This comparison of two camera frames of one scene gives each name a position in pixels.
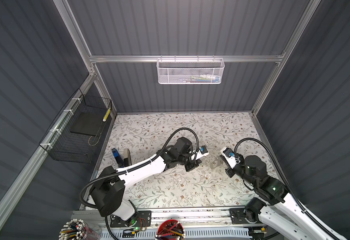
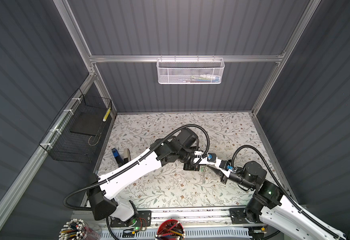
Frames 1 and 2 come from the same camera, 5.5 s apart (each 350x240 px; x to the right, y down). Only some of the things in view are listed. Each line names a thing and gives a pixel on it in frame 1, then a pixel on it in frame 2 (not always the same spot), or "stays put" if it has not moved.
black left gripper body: (190, 165) stays put
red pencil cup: (170, 229) stays put
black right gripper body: (229, 171) -> (225, 178)
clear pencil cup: (78, 229) stays put
